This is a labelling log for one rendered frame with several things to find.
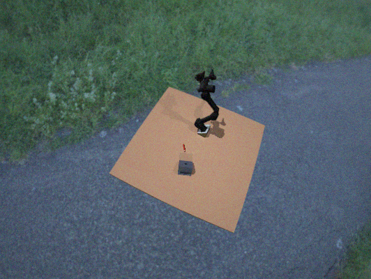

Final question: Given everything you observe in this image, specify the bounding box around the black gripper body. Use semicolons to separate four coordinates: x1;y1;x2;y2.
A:
197;74;216;85

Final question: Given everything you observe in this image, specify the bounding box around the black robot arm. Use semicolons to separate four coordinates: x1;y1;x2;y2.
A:
195;73;219;132

